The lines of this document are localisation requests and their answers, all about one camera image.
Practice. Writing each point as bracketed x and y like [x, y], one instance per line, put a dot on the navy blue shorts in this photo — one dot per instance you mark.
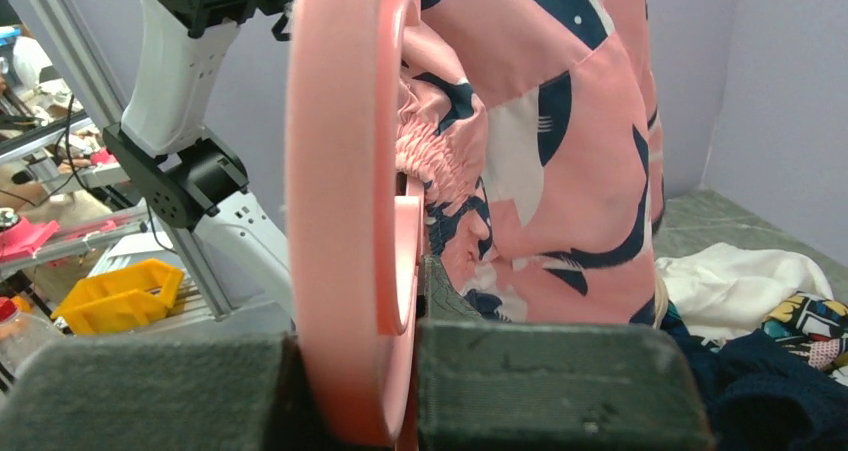
[759, 396]

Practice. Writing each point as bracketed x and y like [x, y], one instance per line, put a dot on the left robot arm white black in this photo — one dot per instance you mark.
[193, 182]

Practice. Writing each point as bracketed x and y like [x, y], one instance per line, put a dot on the yellow black patterned garment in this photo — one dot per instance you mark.
[814, 329]

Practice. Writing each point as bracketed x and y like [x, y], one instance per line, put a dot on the aluminium frame extrusion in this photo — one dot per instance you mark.
[77, 63]

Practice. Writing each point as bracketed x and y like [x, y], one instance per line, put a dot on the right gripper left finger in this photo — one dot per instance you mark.
[141, 393]

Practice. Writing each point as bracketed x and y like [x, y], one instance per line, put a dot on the pink patterned shorts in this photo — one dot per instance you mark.
[534, 128]

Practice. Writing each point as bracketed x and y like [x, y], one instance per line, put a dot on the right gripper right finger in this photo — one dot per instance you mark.
[491, 385]

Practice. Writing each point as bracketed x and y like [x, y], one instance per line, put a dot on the yellow plastic bin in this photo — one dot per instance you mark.
[117, 301]

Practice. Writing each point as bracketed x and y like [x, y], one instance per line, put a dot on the pink hanger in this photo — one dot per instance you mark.
[354, 243]

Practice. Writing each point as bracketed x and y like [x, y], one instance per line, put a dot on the white garment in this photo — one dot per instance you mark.
[724, 292]

